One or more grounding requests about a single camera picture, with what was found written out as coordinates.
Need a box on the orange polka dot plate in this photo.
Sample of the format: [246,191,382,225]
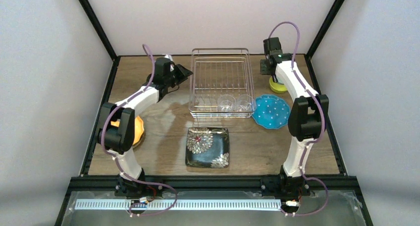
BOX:
[106,116,145,152]

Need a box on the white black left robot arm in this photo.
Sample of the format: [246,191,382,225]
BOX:
[95,56,193,189]

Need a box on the yellow green bowl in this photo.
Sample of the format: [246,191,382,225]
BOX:
[269,77,288,94]

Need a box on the blue polka dot plate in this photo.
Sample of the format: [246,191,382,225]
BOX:
[252,94,291,129]

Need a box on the black aluminium frame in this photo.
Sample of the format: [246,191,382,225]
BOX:
[55,0,373,226]

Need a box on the small clear plastic cup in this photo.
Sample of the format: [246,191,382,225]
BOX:
[217,94,236,112]

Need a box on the black floral square plate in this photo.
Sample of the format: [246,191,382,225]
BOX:
[185,127,230,169]

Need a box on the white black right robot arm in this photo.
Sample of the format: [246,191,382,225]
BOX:
[260,38,329,191]

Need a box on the white slotted cable duct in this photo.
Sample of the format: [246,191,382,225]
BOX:
[72,199,282,211]

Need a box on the metal wire dish rack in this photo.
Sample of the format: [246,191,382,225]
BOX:
[189,48,255,118]

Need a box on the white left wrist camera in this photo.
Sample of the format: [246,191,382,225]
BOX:
[164,55,173,62]

